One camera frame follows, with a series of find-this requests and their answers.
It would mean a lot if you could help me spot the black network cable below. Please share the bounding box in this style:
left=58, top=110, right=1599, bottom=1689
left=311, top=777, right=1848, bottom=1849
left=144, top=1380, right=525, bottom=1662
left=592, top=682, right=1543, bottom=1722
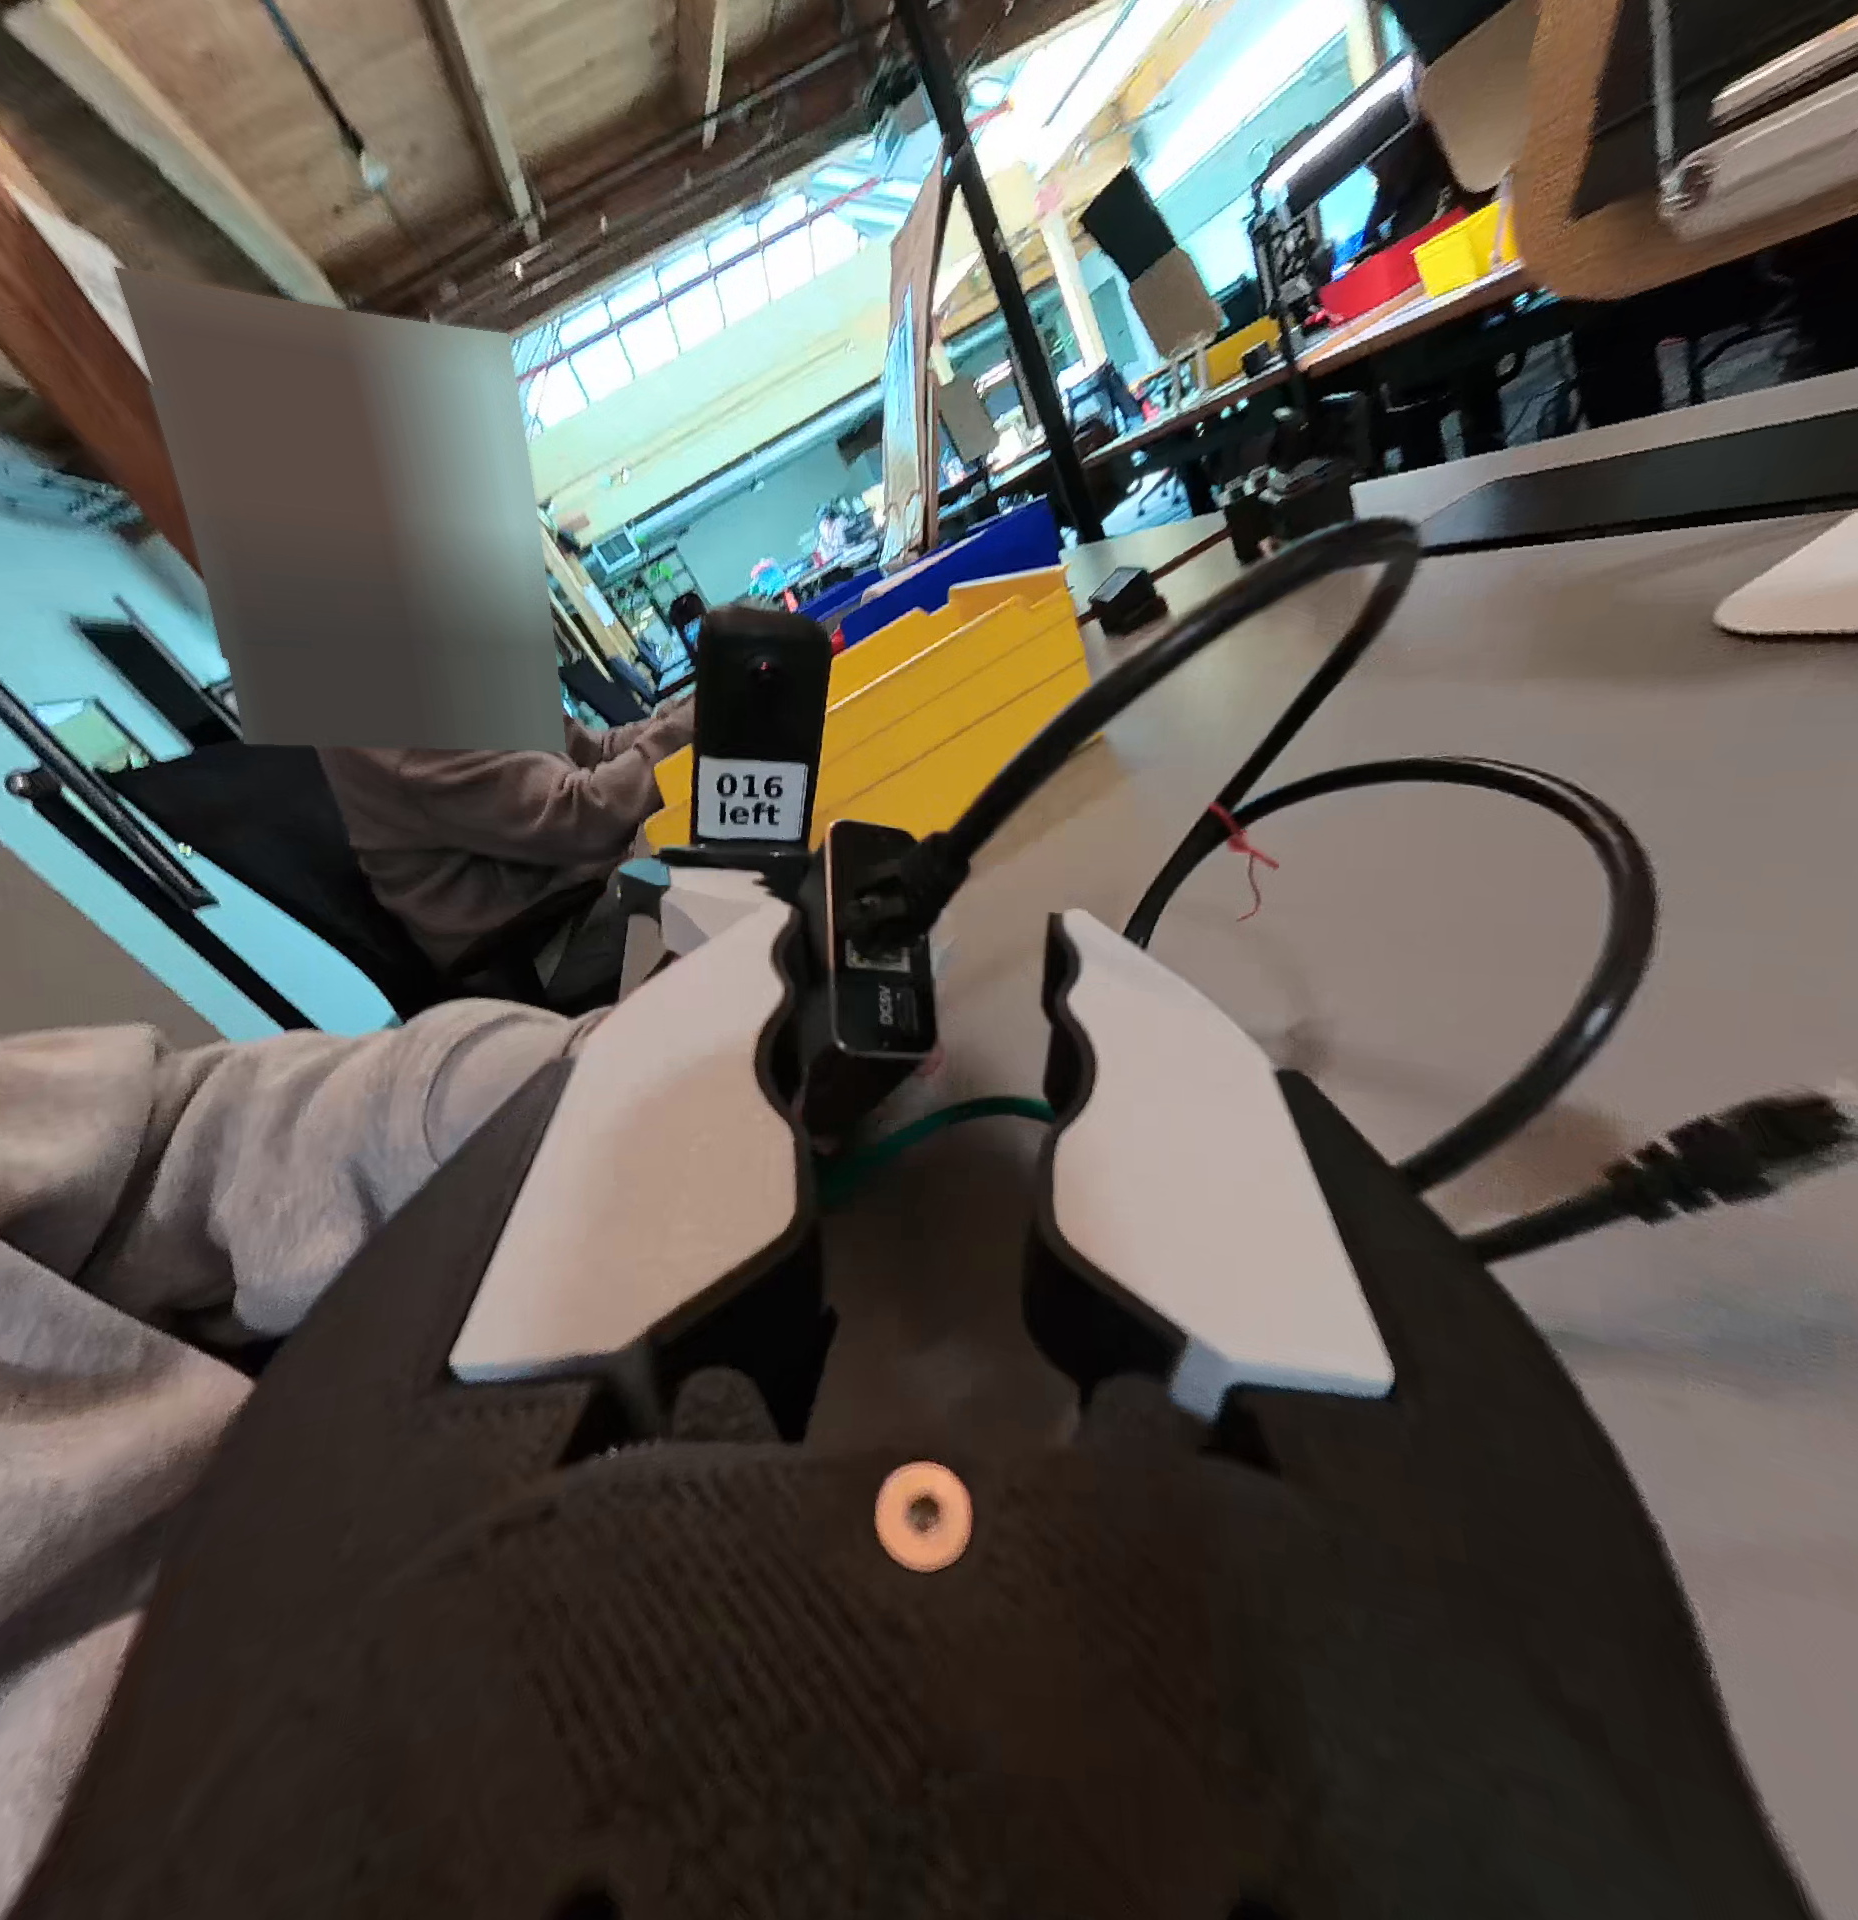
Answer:
left=839, top=519, right=1858, bottom=1265

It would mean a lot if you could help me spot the upright wooden panel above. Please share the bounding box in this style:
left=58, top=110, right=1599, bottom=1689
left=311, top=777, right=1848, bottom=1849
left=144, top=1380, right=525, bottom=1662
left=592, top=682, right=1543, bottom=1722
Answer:
left=874, top=178, right=950, bottom=575

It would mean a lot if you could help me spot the wooden board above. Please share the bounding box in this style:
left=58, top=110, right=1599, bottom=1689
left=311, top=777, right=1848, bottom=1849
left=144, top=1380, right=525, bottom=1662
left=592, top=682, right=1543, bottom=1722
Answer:
left=1512, top=0, right=1858, bottom=305

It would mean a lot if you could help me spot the black network splitter box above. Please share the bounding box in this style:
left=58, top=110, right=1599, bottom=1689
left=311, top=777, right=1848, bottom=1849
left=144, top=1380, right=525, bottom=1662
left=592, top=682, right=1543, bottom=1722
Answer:
left=802, top=816, right=943, bottom=1142

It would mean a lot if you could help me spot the yellow plastic bin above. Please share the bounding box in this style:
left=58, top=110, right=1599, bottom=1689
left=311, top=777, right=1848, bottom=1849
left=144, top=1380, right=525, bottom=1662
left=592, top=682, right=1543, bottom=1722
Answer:
left=644, top=573, right=1107, bottom=861

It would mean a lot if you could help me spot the black office chair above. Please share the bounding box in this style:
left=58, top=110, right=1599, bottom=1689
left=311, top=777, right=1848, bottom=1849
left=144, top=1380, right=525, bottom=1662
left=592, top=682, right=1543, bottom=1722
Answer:
left=108, top=740, right=409, bottom=1024

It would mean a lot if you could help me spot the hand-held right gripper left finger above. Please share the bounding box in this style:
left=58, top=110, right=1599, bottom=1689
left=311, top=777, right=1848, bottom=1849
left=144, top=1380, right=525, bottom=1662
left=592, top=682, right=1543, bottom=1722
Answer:
left=450, top=901, right=839, bottom=1443

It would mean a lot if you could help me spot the red plastic bin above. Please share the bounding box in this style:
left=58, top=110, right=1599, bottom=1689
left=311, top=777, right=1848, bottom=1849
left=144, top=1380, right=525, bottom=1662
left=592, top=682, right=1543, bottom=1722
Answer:
left=1316, top=221, right=1474, bottom=327

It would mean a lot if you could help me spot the brown background desk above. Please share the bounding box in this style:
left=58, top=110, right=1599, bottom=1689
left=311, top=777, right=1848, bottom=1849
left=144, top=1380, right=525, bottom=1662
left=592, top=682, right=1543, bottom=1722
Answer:
left=1076, top=260, right=1535, bottom=456

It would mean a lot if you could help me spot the green network cable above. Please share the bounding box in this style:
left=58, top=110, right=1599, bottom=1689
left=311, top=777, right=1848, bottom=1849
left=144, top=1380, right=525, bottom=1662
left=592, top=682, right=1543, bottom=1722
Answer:
left=815, top=1095, right=1058, bottom=1205

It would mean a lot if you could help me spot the small yellow bin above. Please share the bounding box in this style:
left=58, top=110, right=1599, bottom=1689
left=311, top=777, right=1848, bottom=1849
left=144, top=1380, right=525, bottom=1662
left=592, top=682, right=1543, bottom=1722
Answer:
left=1410, top=199, right=1519, bottom=296

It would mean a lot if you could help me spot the dark desk cable flap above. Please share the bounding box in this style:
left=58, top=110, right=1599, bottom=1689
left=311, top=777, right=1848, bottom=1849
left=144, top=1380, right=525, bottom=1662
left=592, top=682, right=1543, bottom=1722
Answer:
left=1408, top=438, right=1858, bottom=559

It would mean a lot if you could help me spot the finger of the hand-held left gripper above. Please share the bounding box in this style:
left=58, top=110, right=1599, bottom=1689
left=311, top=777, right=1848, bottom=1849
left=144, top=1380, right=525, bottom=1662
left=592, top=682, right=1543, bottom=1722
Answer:
left=660, top=877, right=784, bottom=964

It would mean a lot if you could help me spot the black pole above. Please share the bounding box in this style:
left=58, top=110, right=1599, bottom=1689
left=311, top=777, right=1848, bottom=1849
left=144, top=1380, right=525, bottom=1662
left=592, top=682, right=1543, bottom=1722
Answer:
left=888, top=0, right=1116, bottom=545

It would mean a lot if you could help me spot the blue plastic bin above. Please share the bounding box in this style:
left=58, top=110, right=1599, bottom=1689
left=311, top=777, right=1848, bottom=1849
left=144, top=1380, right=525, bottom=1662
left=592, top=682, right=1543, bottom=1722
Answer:
left=792, top=500, right=1068, bottom=650

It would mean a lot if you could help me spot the red twist tie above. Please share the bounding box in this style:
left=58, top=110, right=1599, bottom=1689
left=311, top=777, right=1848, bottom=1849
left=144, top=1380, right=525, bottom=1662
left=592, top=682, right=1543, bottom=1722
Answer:
left=1203, top=799, right=1283, bottom=922

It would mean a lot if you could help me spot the white metal stand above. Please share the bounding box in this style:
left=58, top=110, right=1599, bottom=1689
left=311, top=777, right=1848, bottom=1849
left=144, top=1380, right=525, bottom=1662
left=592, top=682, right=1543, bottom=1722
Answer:
left=1658, top=0, right=1858, bottom=642

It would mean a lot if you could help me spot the black electronic device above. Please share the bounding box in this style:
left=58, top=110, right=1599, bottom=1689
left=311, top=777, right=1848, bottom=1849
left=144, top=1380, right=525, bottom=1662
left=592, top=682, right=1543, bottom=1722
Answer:
left=1219, top=394, right=1360, bottom=567

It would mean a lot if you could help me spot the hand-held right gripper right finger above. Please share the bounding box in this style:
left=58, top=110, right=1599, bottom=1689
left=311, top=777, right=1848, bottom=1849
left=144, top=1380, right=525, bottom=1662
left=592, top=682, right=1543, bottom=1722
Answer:
left=1022, top=907, right=1396, bottom=1427

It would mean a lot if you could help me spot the black panel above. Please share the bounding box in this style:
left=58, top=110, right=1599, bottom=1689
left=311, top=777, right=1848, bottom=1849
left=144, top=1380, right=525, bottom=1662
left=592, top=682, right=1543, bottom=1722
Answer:
left=1565, top=0, right=1858, bottom=221

